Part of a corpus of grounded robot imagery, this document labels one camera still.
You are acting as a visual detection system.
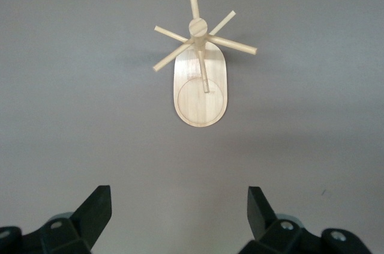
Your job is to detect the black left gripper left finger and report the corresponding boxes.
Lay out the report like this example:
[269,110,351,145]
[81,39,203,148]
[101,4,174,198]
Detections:
[0,185,113,254]

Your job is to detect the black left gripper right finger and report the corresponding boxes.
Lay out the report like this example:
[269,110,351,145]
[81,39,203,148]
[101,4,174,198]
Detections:
[239,186,373,254]

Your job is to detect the wooden cup rack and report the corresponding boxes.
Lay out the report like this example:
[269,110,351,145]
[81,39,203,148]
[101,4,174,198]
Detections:
[152,0,258,128]

